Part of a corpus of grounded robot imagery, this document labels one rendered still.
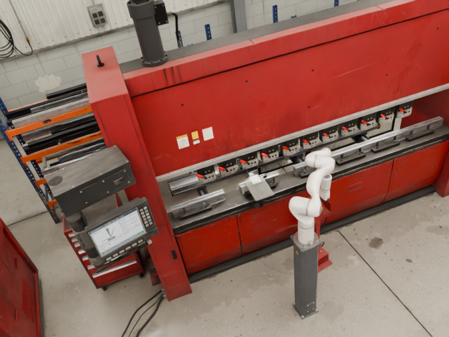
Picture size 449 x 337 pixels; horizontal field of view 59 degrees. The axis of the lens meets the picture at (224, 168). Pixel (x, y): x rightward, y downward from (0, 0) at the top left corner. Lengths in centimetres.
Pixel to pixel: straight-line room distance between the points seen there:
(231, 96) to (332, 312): 219
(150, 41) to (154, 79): 25
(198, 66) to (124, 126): 67
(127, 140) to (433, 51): 272
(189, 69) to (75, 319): 277
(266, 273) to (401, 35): 253
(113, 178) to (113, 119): 39
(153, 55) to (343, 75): 158
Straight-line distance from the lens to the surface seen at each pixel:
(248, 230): 393
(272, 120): 336
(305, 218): 297
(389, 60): 375
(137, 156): 290
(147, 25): 280
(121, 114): 271
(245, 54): 298
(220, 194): 364
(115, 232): 289
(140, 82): 284
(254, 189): 359
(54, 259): 508
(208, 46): 304
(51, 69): 715
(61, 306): 463
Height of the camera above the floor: 347
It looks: 40 degrees down
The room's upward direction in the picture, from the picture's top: 10 degrees counter-clockwise
